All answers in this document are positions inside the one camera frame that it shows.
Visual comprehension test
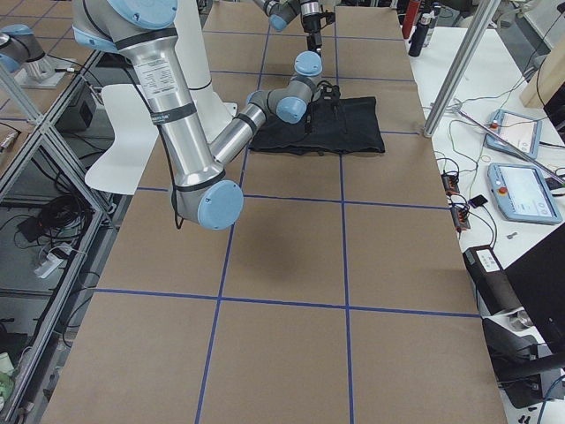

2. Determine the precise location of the aluminium frame post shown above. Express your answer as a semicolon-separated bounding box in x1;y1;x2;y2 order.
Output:
423;0;501;138

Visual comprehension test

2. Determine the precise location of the far blue teach pendant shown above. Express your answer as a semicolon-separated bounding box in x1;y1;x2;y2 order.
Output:
490;109;542;159

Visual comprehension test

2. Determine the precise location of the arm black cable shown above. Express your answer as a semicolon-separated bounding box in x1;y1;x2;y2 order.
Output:
83;43;186;231

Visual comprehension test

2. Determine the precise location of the near blue teach pendant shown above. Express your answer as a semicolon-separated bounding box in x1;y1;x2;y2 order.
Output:
487;163;562;225

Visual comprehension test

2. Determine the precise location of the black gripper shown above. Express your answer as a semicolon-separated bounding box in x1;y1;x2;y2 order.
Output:
313;81;342;110
302;16;322;56

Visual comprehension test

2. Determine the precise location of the black graphic t-shirt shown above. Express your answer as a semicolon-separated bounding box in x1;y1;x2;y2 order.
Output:
250;96;386;155

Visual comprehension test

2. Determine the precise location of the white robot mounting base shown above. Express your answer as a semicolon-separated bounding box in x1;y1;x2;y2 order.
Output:
174;0;237;143

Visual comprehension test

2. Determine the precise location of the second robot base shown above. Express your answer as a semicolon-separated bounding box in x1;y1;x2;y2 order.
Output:
1;24;75;89

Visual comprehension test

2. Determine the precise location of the red cylinder bottle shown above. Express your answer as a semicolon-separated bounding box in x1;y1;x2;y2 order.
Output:
402;0;421;40

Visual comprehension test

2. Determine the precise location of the black monitor and stand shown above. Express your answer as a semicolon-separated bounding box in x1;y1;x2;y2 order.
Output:
483;225;564;408

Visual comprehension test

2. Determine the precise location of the black box with label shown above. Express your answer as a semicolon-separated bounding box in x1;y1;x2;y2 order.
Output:
463;245;523;317

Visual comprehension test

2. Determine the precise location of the electronics board with wires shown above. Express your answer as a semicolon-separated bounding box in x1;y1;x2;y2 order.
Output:
441;171;471;234

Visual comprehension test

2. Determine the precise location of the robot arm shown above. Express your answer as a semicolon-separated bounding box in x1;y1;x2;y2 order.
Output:
72;1;335;230
253;0;327;56

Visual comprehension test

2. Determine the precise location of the black water bottle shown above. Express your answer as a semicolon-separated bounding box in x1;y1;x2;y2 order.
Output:
408;12;433;57

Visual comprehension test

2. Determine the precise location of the white chair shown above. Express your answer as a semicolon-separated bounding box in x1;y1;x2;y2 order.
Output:
85;84;159;195

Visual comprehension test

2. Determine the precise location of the blue teach pendant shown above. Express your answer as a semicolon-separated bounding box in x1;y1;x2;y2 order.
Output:
490;109;542;159
487;163;562;225

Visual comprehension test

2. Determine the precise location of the brown table mat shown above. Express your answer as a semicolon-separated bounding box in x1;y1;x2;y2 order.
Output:
43;7;506;423

